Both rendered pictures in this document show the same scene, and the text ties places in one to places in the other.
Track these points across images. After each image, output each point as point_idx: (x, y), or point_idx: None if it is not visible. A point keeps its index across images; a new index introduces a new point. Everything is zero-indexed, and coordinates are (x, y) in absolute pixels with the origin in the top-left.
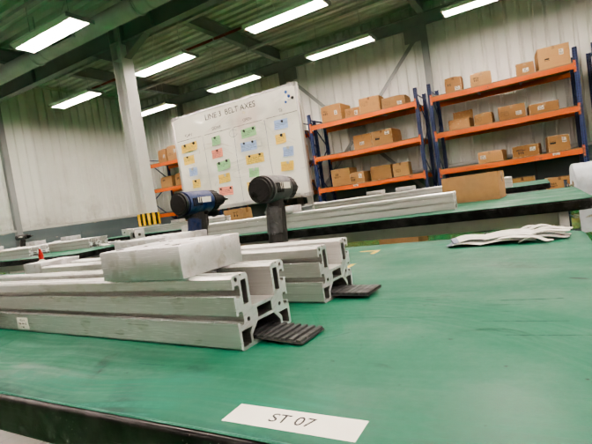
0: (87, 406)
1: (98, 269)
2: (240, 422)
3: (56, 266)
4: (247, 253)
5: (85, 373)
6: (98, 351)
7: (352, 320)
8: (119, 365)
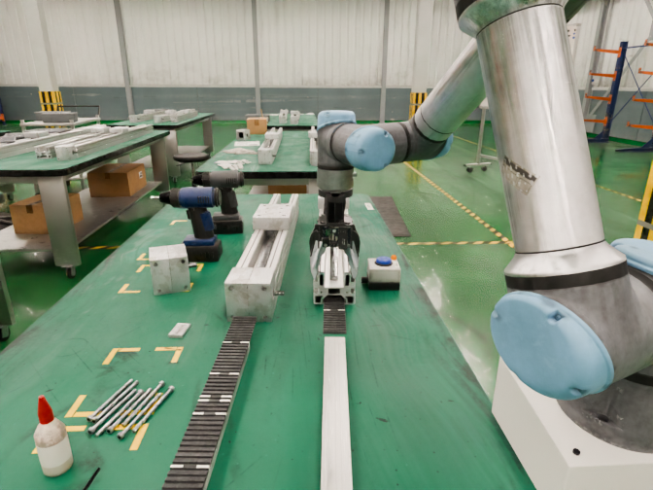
0: (382, 219)
1: (285, 242)
2: (372, 208)
3: (278, 261)
4: (295, 202)
5: (370, 226)
6: (358, 230)
7: (316, 209)
8: (363, 224)
